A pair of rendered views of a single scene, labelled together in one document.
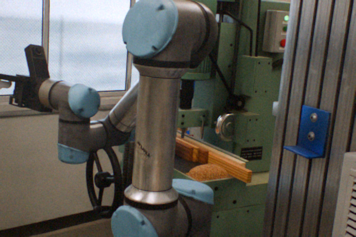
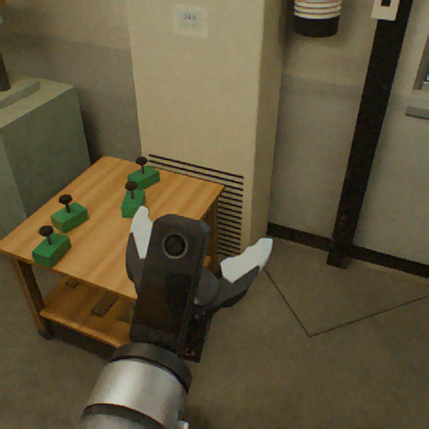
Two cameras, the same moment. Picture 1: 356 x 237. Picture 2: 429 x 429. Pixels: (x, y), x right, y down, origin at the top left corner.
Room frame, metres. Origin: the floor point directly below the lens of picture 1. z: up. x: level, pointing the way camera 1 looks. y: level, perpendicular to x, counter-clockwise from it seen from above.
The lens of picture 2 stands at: (1.19, 0.11, 1.56)
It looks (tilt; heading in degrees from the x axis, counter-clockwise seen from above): 39 degrees down; 65
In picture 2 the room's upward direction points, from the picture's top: straight up
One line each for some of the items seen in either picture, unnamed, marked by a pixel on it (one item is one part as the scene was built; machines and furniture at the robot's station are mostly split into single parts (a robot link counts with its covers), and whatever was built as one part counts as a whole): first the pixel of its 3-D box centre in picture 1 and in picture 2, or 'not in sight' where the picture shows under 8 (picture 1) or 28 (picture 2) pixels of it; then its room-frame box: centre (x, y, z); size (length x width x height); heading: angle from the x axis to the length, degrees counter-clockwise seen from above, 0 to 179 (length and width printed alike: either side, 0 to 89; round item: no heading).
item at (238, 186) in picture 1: (166, 163); not in sight; (1.84, 0.03, 0.87); 0.61 x 0.30 x 0.06; 33
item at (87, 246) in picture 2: not in sight; (124, 255); (1.42, 1.45, 0.32); 0.66 x 0.57 x 0.64; 41
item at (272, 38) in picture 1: (278, 32); not in sight; (2.01, -0.37, 1.40); 0.10 x 0.06 x 0.16; 123
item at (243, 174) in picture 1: (197, 152); not in sight; (1.86, -0.09, 0.92); 0.62 x 0.02 x 0.04; 33
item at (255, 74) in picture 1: (255, 75); not in sight; (1.94, -0.29, 1.23); 0.09 x 0.08 x 0.15; 123
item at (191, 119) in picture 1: (188, 119); not in sight; (1.96, -0.04, 1.03); 0.14 x 0.07 x 0.09; 123
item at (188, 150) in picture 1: (177, 147); not in sight; (1.88, 0.00, 0.93); 0.20 x 0.02 x 0.05; 33
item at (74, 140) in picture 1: (79, 138); not in sight; (1.19, 0.24, 1.12); 0.11 x 0.08 x 0.11; 142
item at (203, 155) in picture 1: (188, 149); not in sight; (1.87, -0.05, 0.93); 0.24 x 0.02 x 0.05; 33
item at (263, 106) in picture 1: (243, 85); not in sight; (2.11, -0.27, 1.16); 0.22 x 0.22 x 0.72; 33
